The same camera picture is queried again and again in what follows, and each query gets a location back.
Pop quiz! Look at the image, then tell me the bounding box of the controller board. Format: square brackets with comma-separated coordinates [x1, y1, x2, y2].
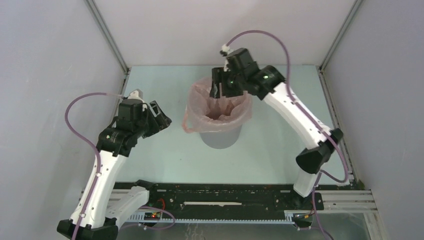
[143, 212, 162, 221]
[293, 212, 315, 220]

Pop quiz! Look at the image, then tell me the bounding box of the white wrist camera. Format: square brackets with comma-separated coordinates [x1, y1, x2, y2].
[126, 89, 145, 104]
[219, 44, 234, 72]

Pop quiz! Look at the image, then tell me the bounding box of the right controller board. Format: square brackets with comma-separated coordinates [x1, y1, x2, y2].
[293, 212, 315, 220]

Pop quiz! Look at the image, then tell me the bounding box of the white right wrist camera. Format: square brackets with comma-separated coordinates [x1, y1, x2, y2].
[219, 44, 234, 72]

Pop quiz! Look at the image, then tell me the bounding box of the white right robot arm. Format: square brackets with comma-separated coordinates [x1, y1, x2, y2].
[209, 45, 343, 209]

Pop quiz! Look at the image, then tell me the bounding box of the grey slotted cable duct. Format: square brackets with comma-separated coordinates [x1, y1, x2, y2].
[126, 211, 314, 225]

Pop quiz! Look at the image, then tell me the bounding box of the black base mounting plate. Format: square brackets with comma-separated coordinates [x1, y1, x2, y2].
[133, 180, 324, 220]

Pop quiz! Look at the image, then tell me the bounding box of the left controller board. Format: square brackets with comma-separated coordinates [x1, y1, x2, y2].
[143, 212, 162, 221]

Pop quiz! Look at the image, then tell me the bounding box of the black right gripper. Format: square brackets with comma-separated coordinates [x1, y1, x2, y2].
[208, 67, 245, 100]

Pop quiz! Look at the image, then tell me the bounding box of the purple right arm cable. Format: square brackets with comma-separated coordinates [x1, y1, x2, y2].
[225, 30, 350, 185]

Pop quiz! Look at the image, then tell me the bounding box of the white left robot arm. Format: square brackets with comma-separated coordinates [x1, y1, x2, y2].
[56, 97, 172, 240]

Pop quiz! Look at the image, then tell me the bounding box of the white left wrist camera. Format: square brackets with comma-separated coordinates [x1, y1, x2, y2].
[126, 89, 145, 104]

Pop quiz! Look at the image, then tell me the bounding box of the pink plastic trash bag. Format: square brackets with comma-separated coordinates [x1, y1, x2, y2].
[181, 77, 253, 134]

